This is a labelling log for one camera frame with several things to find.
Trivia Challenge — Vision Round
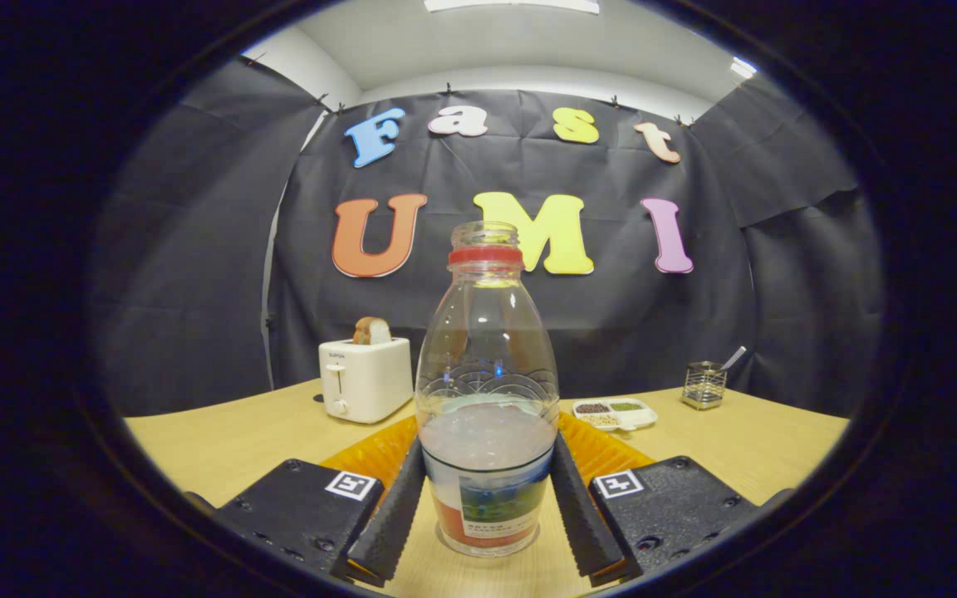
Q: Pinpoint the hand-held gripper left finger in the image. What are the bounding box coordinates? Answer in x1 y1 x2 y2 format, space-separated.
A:
213 415 428 587

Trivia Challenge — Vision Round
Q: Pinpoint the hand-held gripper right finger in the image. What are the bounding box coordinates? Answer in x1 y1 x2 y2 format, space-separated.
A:
552 413 767 587

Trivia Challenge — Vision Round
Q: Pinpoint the clear juice bottle red label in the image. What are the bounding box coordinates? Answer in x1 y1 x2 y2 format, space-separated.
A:
415 221 561 557

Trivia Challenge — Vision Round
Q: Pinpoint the white divided dish with grains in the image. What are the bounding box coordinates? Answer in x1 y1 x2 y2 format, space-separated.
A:
572 397 659 431

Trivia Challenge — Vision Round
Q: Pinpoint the white toaster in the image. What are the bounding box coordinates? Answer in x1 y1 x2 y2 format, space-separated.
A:
318 336 415 425

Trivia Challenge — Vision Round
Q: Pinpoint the bread slice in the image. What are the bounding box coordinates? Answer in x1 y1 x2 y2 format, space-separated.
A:
352 316 392 346

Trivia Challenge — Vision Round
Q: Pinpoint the wooden table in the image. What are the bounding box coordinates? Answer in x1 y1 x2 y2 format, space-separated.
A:
124 378 851 598

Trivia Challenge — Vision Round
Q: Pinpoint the long ceiling light panel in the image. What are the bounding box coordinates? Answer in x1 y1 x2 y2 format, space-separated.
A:
425 0 601 15

